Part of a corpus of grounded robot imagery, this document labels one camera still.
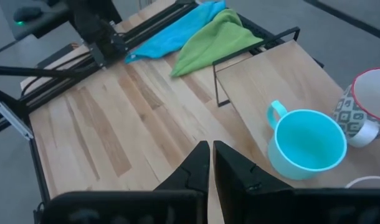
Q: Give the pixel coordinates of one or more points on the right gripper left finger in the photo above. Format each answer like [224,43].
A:
[190,177]

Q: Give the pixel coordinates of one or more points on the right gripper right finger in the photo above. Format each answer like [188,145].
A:
[240,180]

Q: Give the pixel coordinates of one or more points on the teal plastic mug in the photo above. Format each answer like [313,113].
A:
[305,146]

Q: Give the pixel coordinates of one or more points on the tall beige cup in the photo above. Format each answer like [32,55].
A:
[369,181]

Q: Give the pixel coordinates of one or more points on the white patterned mug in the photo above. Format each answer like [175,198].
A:
[361,105]

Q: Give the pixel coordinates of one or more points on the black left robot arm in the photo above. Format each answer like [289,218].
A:
[96,28]

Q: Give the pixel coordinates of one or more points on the wooden shelf black legs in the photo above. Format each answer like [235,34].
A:
[286,81]

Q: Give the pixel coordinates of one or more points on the green cloth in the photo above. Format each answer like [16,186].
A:
[215,43]

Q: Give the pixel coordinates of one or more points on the blue cloth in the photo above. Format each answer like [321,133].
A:
[177,34]

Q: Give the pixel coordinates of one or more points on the black computer mouse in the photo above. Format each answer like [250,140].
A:
[27,14]

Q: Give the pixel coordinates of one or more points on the black left frame rails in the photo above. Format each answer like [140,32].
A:
[53,81]

